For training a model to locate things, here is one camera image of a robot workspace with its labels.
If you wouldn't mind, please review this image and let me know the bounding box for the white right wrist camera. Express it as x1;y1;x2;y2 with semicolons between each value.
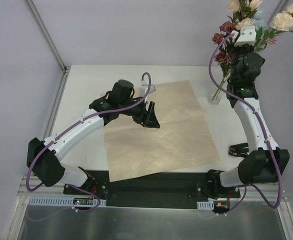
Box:
231;25;257;47

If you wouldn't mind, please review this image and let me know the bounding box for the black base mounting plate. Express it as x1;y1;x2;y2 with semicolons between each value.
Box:
63;168;245;208

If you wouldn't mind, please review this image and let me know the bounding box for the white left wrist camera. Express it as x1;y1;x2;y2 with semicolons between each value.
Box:
138;80;156;97

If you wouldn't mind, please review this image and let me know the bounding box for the peach wrapping paper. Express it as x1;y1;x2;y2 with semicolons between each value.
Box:
104;80;221;182

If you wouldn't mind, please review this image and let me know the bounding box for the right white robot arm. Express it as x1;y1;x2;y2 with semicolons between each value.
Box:
208;57;290;208

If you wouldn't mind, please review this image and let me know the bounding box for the front aluminium rail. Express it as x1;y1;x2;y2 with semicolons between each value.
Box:
18;174;287;202

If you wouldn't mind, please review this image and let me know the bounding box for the white cable duct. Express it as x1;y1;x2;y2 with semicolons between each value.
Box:
196;200;214;211
28;196;107;208

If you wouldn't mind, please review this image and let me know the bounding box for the cream rose stem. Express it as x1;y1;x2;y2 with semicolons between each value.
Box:
254;3;293;53

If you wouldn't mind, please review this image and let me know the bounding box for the right white cable duct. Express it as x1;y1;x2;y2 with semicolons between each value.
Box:
196;200;214;211

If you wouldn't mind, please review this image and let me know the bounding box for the dusty pink rose stem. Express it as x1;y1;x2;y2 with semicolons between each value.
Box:
211;21;240;86

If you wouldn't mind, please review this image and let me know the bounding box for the blue artificial flower stem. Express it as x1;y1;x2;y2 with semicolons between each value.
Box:
252;8;268;32

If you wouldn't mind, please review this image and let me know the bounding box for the left aluminium frame post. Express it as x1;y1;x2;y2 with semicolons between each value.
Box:
24;0;69;74

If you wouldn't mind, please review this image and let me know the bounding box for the left white cable duct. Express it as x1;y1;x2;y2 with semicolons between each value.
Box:
28;196;107;208

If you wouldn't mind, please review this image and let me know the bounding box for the clear glass vase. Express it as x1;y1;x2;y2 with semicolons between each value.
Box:
209;74;229;106

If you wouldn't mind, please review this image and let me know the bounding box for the black printed ribbon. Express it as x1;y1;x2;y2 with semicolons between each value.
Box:
228;142;249;158

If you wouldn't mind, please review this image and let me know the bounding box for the pink flowers green leaves bunch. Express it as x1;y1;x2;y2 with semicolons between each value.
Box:
227;0;263;31

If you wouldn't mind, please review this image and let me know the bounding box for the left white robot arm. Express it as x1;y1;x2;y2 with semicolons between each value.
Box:
26;79;160;195

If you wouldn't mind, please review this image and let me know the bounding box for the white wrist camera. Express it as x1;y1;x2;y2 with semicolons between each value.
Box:
138;80;156;97
231;25;257;47

